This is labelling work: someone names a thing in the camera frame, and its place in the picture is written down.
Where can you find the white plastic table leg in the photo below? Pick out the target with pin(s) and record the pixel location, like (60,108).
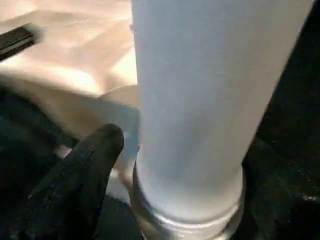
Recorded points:
(200,87)

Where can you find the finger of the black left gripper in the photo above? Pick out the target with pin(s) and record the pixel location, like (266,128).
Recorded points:
(17,40)

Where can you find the white plastic table top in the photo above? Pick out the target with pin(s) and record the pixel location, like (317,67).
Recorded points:
(75,62)

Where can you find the black work mat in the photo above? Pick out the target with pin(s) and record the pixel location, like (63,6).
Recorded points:
(295,112)

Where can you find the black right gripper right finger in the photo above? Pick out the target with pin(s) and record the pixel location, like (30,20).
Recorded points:
(280,200)

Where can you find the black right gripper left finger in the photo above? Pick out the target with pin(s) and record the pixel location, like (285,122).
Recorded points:
(75,185)

